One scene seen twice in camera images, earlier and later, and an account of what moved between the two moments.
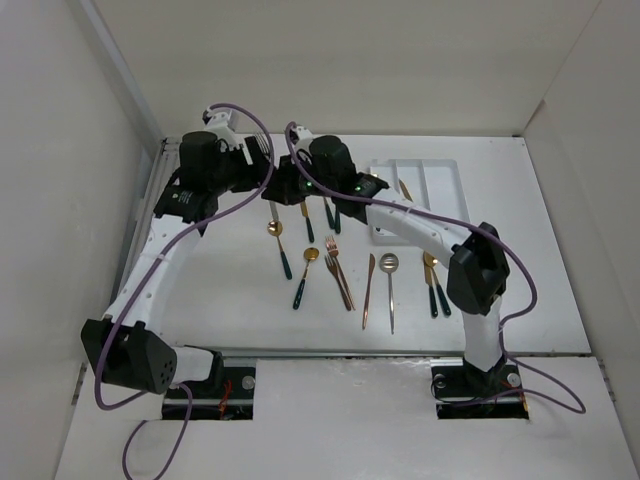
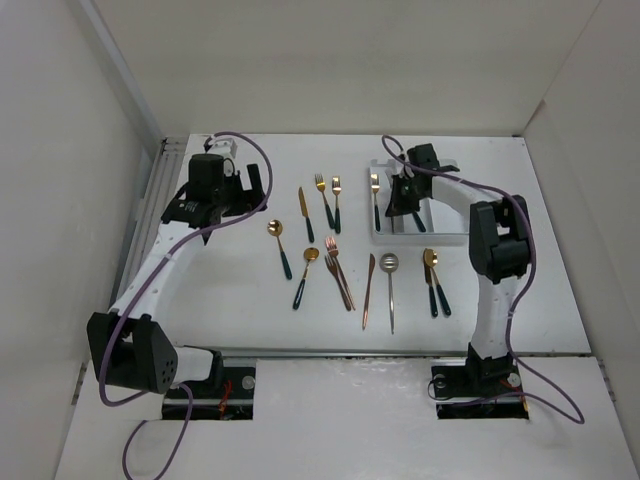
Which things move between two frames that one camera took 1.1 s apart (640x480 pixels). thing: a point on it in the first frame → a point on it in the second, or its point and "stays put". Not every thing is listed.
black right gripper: [283, 187] → [396, 205]
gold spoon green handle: [432, 262] stays put
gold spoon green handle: [310, 254] stays put
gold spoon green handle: [275, 228] stays put
